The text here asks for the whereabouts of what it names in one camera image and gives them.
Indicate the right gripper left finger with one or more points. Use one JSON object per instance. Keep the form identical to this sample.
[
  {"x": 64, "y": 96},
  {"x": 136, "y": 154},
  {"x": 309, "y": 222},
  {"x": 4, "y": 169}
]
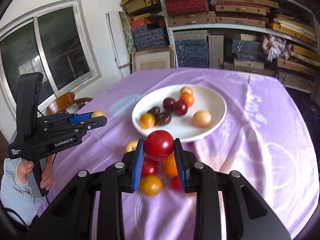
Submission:
[{"x": 69, "y": 216}]

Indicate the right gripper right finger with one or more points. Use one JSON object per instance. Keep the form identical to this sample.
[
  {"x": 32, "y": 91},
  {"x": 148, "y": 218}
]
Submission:
[{"x": 247, "y": 214}]

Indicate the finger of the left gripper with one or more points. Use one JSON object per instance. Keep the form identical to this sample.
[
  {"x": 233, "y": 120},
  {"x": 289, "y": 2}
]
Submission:
[
  {"x": 76, "y": 118},
  {"x": 93, "y": 123}
]

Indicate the small tan round fruit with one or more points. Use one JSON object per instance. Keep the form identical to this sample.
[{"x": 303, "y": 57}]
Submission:
[{"x": 97, "y": 113}]

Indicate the yellow orange tomato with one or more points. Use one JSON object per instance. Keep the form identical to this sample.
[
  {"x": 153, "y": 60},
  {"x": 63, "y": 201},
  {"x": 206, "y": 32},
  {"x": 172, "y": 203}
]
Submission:
[
  {"x": 150, "y": 185},
  {"x": 147, "y": 120}
]

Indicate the dark red plum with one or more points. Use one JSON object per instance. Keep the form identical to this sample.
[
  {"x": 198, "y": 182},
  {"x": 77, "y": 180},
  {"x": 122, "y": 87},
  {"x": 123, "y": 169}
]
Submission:
[
  {"x": 180, "y": 108},
  {"x": 168, "y": 104}
]

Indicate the person's left hand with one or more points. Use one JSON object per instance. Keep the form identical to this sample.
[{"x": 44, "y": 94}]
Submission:
[{"x": 25, "y": 167}]

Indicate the wooden chair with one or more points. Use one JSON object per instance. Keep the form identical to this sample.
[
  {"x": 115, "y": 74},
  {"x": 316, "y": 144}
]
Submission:
[{"x": 60, "y": 104}]

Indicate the large yellow pear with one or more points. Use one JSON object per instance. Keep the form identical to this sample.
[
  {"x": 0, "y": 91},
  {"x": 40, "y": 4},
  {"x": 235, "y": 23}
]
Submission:
[{"x": 131, "y": 146}]

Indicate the dark purple fruit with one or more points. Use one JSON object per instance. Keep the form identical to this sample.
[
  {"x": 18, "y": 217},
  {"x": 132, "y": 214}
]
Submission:
[
  {"x": 155, "y": 111},
  {"x": 163, "y": 118}
]

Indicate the light blue knit sleeve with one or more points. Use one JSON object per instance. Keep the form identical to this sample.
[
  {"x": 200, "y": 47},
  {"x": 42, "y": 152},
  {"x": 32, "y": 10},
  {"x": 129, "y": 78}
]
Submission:
[{"x": 23, "y": 202}]

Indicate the red tomato with stem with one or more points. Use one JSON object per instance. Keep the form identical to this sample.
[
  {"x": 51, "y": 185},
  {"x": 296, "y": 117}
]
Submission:
[{"x": 150, "y": 166}]

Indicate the dark red plum on plate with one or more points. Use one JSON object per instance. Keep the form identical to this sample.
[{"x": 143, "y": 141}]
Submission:
[{"x": 168, "y": 104}]

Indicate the window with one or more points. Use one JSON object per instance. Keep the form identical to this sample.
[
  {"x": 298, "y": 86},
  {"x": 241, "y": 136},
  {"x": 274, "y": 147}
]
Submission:
[{"x": 53, "y": 40}]

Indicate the large orange mandarin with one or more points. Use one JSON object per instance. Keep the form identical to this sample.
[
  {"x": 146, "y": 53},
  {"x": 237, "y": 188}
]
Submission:
[{"x": 169, "y": 166}]

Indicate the small red tomato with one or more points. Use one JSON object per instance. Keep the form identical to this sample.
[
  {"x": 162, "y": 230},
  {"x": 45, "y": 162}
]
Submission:
[{"x": 175, "y": 184}]

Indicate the framed picture leaning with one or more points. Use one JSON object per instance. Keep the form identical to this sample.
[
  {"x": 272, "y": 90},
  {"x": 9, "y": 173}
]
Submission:
[{"x": 157, "y": 58}]

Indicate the small mandarin on plate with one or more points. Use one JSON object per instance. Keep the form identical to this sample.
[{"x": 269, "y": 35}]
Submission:
[{"x": 187, "y": 98}]

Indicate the beige striped fruit on plate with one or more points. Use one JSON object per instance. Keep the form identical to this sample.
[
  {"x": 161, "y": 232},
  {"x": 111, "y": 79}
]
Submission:
[{"x": 186, "y": 90}]

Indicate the white board leaning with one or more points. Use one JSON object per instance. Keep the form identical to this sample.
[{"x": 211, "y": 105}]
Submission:
[{"x": 119, "y": 29}]

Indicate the pale yellow fruit on plate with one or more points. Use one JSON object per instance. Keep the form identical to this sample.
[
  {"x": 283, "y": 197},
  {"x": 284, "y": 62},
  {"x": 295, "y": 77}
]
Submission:
[{"x": 202, "y": 119}]

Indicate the white oval plate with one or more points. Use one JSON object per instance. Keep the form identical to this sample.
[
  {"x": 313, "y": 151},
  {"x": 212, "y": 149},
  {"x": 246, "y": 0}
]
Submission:
[{"x": 196, "y": 111}]

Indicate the pink cloth bundle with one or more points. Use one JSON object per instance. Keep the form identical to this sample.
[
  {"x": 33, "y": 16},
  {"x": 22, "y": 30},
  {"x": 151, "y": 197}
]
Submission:
[{"x": 275, "y": 47}]

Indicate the metal shelf with boxes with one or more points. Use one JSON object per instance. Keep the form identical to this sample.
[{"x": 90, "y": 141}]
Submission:
[{"x": 226, "y": 34}]

